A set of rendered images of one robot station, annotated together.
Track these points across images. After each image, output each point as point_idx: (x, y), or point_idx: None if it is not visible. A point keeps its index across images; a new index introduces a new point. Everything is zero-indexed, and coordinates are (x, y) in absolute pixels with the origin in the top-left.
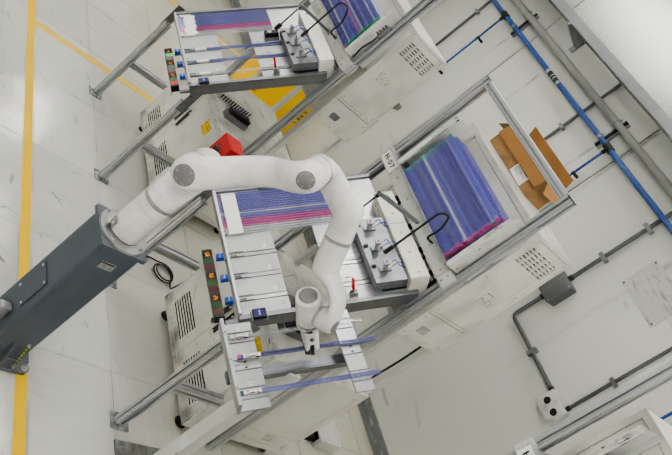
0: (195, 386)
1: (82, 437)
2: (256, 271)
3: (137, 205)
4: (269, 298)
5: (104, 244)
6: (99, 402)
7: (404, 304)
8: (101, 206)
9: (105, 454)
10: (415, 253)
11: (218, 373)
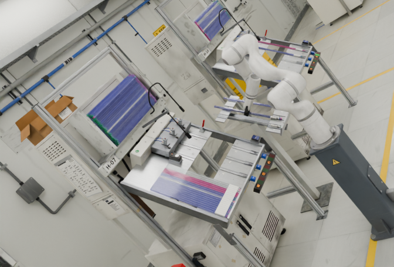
0: (282, 189)
1: (346, 199)
2: (238, 162)
3: (320, 114)
4: (243, 148)
5: (340, 123)
6: (331, 219)
7: None
8: (335, 142)
9: (335, 197)
10: (159, 120)
11: (261, 207)
